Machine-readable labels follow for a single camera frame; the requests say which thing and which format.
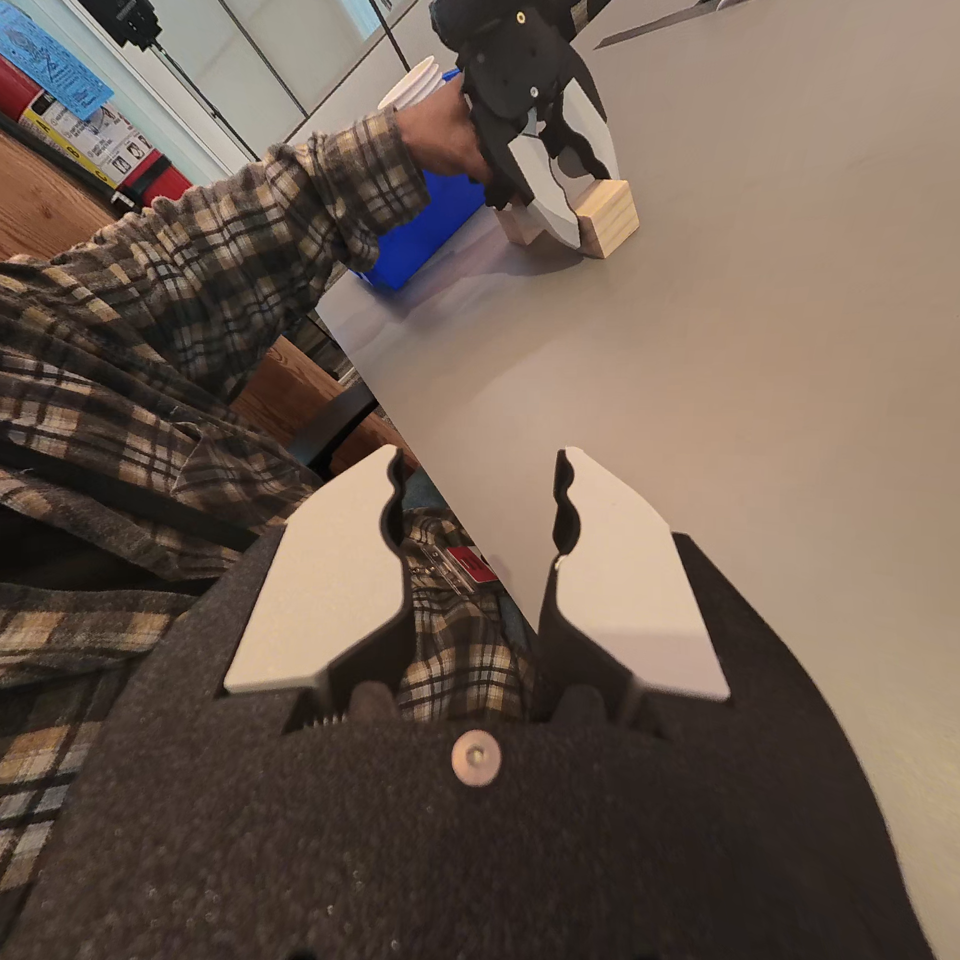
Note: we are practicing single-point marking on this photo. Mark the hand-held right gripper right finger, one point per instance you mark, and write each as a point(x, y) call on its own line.
point(637, 615)

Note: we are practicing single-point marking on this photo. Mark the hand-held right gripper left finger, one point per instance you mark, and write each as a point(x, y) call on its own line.
point(315, 600)

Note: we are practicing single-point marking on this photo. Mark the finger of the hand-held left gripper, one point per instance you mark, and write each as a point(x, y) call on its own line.
point(600, 135)
point(551, 202)

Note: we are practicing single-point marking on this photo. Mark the wooden cube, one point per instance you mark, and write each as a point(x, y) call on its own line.
point(611, 217)
point(517, 225)

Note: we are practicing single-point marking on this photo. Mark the blue plastic bin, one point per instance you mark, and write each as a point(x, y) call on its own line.
point(427, 225)

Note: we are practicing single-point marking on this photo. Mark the person's left forearm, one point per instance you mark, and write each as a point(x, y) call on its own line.
point(262, 225)

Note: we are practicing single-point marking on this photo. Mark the person's left hand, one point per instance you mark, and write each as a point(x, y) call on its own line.
point(442, 135)

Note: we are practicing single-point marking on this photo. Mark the clear badge red label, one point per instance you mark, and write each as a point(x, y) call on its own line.
point(469, 566)

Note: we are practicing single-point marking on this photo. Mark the black chair armrest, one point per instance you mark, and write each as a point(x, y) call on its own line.
point(330, 431)

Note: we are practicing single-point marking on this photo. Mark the brown wooden furniture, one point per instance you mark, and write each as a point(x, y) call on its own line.
point(300, 390)

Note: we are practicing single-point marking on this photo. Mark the white panel cabinet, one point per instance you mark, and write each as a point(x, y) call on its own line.
point(300, 45)

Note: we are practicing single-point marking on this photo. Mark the red fire extinguisher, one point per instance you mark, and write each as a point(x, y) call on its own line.
point(161, 176)

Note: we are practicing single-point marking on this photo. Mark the blue printed notice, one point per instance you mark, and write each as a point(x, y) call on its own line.
point(52, 67)

